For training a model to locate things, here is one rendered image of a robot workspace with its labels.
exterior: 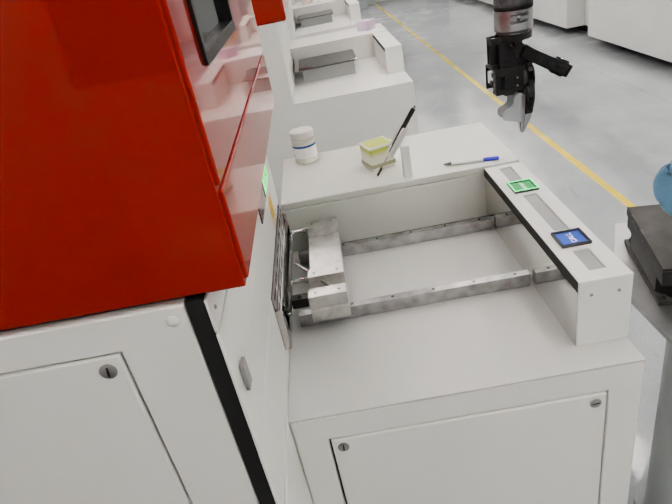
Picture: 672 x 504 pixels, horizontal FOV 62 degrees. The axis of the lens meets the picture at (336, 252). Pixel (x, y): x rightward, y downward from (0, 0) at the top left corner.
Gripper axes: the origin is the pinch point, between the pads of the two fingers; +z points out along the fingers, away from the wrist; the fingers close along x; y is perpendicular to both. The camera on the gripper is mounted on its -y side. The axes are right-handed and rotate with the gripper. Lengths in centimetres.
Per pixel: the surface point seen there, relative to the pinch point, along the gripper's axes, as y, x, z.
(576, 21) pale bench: -267, -582, 97
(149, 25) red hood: 55, 66, -39
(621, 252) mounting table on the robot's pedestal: -16.5, 12.8, 28.7
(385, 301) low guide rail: 37.1, 19.1, 25.9
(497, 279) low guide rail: 13.0, 18.9, 25.6
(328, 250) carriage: 48, -2, 23
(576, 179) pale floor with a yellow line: -99, -193, 111
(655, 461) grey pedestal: -23, 25, 85
